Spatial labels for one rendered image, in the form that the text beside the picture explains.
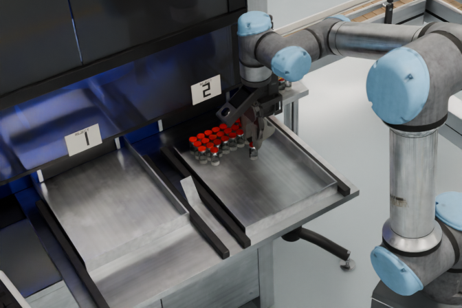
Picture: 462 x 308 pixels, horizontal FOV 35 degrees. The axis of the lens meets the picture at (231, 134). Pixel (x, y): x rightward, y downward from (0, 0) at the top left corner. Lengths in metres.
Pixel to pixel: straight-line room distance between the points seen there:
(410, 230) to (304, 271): 1.34
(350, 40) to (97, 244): 0.72
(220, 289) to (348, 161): 1.03
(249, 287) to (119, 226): 0.87
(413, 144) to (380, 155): 1.92
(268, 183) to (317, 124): 1.61
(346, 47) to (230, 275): 1.07
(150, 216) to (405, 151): 0.67
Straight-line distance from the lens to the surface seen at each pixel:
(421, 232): 1.45
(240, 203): 1.74
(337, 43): 1.57
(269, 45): 1.58
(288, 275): 2.74
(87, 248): 1.70
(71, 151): 1.77
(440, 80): 1.25
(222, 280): 2.38
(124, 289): 1.61
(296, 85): 2.11
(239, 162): 1.85
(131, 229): 1.72
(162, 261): 1.64
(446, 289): 1.67
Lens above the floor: 2.11
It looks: 39 degrees down
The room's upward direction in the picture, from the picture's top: 4 degrees counter-clockwise
